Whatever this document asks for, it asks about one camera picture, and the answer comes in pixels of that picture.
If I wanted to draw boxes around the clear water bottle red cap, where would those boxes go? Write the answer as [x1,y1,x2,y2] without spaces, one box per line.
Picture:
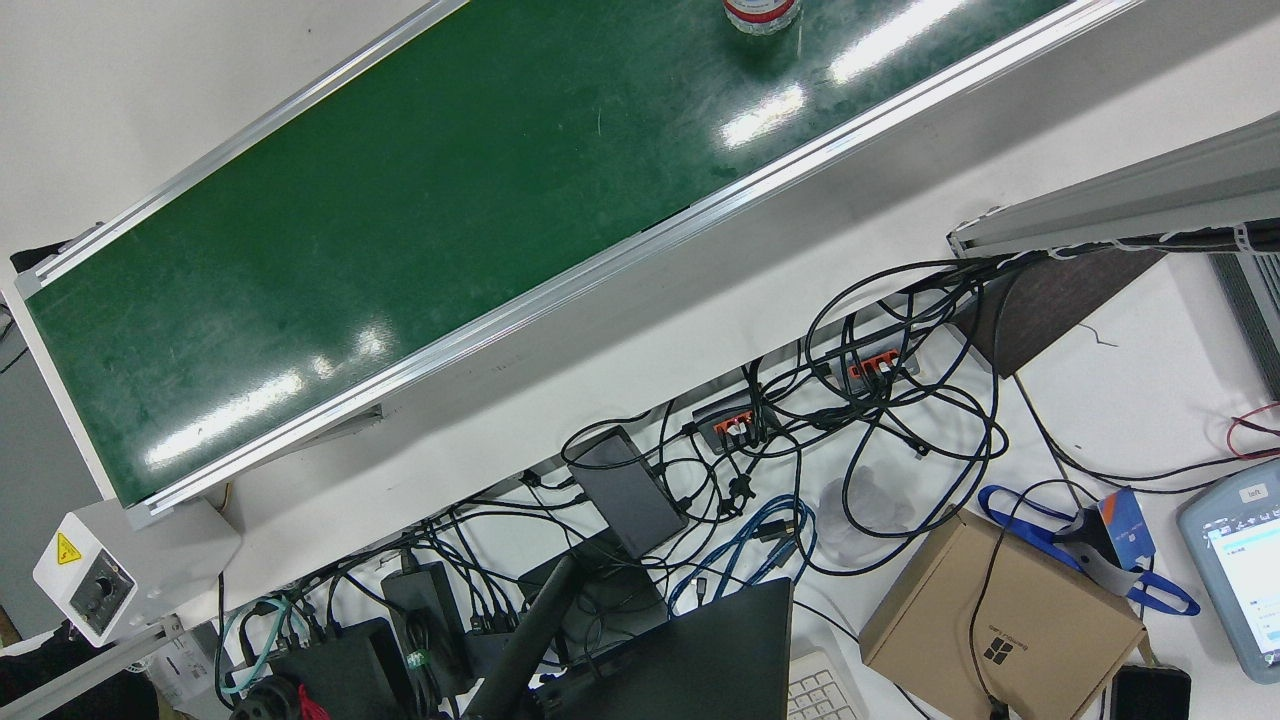
[723,0,803,36]

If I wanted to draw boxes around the small power strip orange switches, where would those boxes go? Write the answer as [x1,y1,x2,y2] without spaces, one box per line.
[692,385,786,453]

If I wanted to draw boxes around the dark grey docking hub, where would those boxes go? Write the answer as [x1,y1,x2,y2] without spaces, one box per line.
[567,426,689,561]

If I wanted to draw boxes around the long power strip orange switches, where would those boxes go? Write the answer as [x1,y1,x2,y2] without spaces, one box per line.
[800,310,921,386]

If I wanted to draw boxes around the clear plastic bag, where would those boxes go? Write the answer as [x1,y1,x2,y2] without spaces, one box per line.
[818,465,916,571]

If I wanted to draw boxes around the green conveyor belt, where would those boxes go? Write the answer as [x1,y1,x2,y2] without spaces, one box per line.
[12,0,1151,531]

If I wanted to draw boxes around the black mounting pole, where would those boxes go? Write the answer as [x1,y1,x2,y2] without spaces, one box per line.
[470,555,581,720]

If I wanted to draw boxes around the black monitor with stand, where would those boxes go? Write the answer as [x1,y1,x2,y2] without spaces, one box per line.
[530,577,796,720]

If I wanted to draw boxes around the black power adapter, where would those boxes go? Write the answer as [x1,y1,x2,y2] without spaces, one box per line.
[380,560,471,701]

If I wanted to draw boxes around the white keyboard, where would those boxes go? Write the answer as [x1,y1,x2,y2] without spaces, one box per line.
[785,650,871,720]

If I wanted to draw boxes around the brown board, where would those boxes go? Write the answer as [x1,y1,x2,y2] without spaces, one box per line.
[955,250,1166,379]

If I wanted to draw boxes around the black device box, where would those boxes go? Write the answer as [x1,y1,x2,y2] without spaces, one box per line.
[270,617,416,720]

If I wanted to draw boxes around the brown cardboard box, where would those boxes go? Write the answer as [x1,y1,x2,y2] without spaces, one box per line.
[858,508,1148,720]

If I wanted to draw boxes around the grey black badge holder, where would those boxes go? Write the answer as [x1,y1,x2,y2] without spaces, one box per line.
[1055,508,1141,596]

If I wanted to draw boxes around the blue orange card box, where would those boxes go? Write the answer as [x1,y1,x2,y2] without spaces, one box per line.
[1095,488,1158,571]

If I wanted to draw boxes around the aluminium profile beam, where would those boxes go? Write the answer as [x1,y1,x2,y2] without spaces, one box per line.
[947,110,1280,261]

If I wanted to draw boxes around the white conveyor control box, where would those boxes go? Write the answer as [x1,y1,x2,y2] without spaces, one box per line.
[32,498,241,649]

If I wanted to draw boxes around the black phone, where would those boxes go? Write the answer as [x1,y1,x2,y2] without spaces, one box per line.
[1110,663,1193,720]

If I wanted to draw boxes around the grey ribbed panel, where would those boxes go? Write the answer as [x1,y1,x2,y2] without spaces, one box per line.
[1210,250,1280,401]

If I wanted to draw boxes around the grey teach pendant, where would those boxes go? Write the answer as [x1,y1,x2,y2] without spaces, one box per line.
[1177,468,1280,686]

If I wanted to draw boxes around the black cable tangle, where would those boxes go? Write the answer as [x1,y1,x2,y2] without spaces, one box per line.
[215,255,1280,720]

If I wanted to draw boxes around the blue cable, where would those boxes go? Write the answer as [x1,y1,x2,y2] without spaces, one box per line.
[668,495,819,616]

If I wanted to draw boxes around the blue lanyard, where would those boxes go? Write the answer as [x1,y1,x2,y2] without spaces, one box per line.
[978,485,1201,616]

